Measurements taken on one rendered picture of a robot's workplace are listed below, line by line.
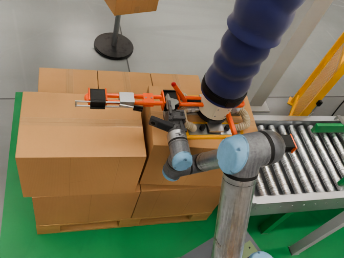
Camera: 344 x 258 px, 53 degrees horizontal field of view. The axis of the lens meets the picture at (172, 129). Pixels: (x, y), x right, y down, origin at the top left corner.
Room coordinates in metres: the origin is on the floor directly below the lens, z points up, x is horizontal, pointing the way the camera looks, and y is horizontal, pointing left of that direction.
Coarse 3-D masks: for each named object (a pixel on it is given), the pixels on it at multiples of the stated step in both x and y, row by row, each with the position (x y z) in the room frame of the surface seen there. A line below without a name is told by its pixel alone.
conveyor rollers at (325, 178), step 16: (272, 128) 1.89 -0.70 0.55; (288, 128) 1.98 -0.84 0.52; (304, 128) 2.02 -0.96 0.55; (320, 144) 1.93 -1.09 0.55; (336, 144) 2.01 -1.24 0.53; (288, 160) 1.65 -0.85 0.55; (304, 160) 1.72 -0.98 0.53; (336, 160) 1.84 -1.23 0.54; (272, 176) 1.47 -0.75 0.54; (288, 176) 1.54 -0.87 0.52; (304, 176) 1.57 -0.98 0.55; (320, 176) 1.65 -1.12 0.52; (336, 176) 1.68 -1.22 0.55; (272, 192) 1.35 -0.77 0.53; (288, 192) 1.38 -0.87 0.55
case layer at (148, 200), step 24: (48, 72) 1.58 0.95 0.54; (72, 72) 1.66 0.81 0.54; (96, 72) 1.75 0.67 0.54; (120, 72) 1.85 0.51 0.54; (144, 192) 1.00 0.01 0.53; (168, 192) 1.07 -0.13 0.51; (192, 192) 1.15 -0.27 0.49; (216, 192) 1.23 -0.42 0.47; (48, 216) 0.75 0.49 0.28; (72, 216) 0.81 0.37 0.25; (96, 216) 0.88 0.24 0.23; (120, 216) 0.95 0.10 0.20; (144, 216) 1.03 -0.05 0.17
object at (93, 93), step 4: (88, 88) 1.04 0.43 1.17; (88, 92) 1.02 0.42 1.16; (92, 92) 1.03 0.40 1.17; (96, 92) 1.04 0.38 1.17; (100, 92) 1.05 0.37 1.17; (104, 92) 1.06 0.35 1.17; (88, 96) 1.01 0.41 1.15; (92, 96) 1.01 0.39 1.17; (96, 96) 1.01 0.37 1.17; (100, 96) 1.02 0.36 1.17; (104, 96) 1.03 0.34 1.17; (88, 104) 0.98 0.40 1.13
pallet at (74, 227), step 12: (168, 216) 1.11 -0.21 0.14; (180, 216) 1.20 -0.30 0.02; (192, 216) 1.20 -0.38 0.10; (204, 216) 1.25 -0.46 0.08; (36, 228) 0.71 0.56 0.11; (48, 228) 0.74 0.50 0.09; (60, 228) 0.79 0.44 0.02; (72, 228) 0.82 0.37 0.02; (84, 228) 0.85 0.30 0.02; (96, 228) 0.88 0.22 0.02
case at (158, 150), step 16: (144, 112) 1.29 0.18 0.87; (160, 112) 1.21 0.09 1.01; (144, 128) 1.20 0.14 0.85; (256, 128) 1.36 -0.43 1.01; (160, 144) 1.01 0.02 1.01; (192, 144) 1.09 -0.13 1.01; (208, 144) 1.12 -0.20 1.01; (160, 160) 1.02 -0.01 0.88; (144, 176) 1.00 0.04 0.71; (160, 176) 1.03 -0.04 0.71; (192, 176) 1.10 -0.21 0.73; (208, 176) 1.14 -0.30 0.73
